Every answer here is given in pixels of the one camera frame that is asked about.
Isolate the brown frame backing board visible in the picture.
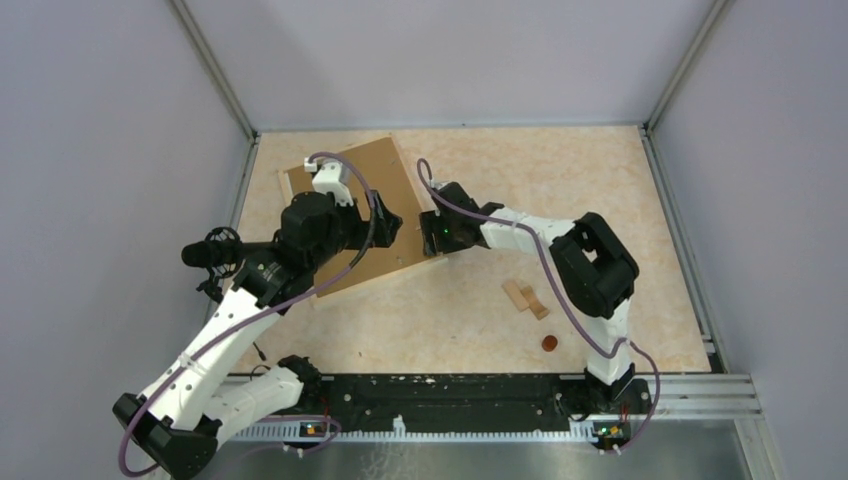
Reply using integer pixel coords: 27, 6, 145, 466
283, 135, 442, 296

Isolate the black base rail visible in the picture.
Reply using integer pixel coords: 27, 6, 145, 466
261, 372, 654, 439

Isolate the purple cable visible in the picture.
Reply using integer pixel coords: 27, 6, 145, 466
117, 152, 380, 475
415, 157, 662, 455

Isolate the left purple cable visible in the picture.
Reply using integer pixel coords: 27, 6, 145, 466
117, 152, 380, 475

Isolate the black microphone on stand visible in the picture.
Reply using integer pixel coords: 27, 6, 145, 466
181, 226, 277, 304

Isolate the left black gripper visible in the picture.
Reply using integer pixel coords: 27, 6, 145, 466
308, 188, 402, 270

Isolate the darker wooden block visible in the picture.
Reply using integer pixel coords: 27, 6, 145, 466
519, 286, 550, 321

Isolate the light wooden block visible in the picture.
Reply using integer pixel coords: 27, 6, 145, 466
501, 280, 529, 312

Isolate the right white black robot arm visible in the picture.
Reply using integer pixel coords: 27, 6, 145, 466
420, 180, 639, 412

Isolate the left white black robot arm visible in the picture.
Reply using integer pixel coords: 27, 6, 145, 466
113, 190, 403, 479

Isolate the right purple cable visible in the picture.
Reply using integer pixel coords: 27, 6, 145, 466
415, 157, 662, 455

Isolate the small brown round disc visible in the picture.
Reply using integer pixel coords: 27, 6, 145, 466
541, 335, 559, 352

